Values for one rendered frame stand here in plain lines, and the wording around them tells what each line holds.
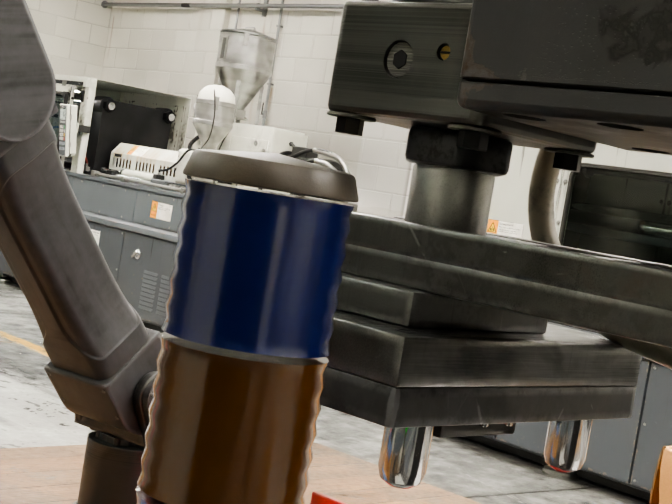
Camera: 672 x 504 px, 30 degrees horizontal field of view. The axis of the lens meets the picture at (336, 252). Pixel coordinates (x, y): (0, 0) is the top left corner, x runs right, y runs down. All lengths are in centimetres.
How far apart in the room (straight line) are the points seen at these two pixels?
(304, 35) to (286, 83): 43
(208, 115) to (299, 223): 842
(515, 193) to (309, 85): 446
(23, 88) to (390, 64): 32
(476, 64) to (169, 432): 25
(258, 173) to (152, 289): 824
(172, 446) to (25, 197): 58
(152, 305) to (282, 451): 822
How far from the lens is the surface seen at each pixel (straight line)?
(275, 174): 26
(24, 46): 80
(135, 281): 867
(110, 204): 902
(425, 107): 52
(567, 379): 57
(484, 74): 48
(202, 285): 27
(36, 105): 81
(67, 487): 112
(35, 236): 85
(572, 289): 48
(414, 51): 53
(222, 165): 26
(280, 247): 26
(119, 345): 91
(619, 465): 587
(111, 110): 959
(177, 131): 1010
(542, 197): 64
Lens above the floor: 119
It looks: 3 degrees down
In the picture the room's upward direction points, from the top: 9 degrees clockwise
